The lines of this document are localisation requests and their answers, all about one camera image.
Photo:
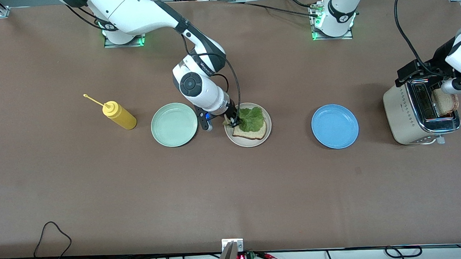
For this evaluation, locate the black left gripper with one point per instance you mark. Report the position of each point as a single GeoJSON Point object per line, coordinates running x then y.
{"type": "Point", "coordinates": [439, 56]}

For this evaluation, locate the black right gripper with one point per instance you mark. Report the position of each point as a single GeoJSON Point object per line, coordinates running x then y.
{"type": "Point", "coordinates": [231, 113]}

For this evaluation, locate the green lettuce leaf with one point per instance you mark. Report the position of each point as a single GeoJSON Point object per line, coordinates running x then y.
{"type": "Point", "coordinates": [251, 118]}

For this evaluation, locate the light bread slice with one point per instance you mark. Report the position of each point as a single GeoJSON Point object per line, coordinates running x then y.
{"type": "Point", "coordinates": [254, 135]}

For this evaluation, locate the yellow squeeze bottle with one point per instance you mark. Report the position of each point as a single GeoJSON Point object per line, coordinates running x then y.
{"type": "Point", "coordinates": [125, 119]}

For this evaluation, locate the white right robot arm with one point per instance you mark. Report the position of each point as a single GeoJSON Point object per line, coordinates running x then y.
{"type": "Point", "coordinates": [137, 12]}

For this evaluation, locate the beige plate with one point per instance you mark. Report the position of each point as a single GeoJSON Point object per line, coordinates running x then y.
{"type": "Point", "coordinates": [251, 143]}

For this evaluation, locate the mint green plate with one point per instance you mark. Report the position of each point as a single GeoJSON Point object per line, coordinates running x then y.
{"type": "Point", "coordinates": [174, 124]}

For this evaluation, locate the blue plate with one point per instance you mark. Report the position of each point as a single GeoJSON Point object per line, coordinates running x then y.
{"type": "Point", "coordinates": [335, 126]}

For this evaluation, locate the dark crust bread slice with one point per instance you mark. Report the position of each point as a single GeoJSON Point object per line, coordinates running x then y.
{"type": "Point", "coordinates": [448, 104]}

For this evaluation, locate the cream chrome toaster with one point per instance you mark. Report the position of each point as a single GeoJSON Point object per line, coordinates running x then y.
{"type": "Point", "coordinates": [401, 112]}

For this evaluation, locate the red display circuit module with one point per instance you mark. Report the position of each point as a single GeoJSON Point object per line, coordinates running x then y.
{"type": "Point", "coordinates": [243, 258]}

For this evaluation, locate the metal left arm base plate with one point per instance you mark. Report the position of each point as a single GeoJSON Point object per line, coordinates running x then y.
{"type": "Point", "coordinates": [332, 38]}

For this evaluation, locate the white metal bracket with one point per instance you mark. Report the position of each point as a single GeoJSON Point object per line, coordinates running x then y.
{"type": "Point", "coordinates": [224, 243]}

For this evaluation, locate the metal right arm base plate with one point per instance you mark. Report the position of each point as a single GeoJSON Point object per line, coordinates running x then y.
{"type": "Point", "coordinates": [137, 41]}

